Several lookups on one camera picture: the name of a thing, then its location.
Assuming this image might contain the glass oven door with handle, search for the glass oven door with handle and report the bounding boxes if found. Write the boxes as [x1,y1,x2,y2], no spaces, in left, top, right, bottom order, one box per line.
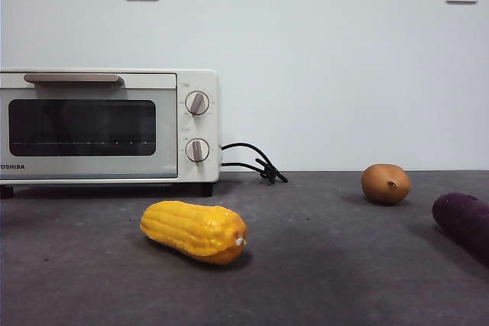
[0,72,180,180]

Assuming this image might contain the brown potato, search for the brown potato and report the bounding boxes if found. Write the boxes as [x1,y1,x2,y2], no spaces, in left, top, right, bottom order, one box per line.
[361,163,413,205]

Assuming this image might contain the oven knob with beige grip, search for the oven knob with beige grip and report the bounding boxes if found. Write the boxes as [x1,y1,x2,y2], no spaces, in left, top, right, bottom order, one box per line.
[184,91,211,117]
[185,137,211,163]

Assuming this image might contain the white Toshiba toaster oven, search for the white Toshiba toaster oven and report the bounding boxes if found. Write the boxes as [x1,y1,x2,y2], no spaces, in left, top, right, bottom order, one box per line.
[0,69,222,199]

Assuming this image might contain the purple sweet potato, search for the purple sweet potato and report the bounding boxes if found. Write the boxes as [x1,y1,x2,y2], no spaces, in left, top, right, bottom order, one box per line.
[432,192,489,270]

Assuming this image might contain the yellow corn cob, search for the yellow corn cob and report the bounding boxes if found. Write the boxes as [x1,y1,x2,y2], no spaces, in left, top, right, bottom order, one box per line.
[139,200,249,266]

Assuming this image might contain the black oven power cable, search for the black oven power cable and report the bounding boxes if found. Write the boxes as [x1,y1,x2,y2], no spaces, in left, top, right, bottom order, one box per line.
[220,142,289,185]

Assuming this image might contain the metal wire oven rack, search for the metal wire oven rack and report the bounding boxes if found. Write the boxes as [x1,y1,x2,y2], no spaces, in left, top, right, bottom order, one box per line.
[11,140,154,147]

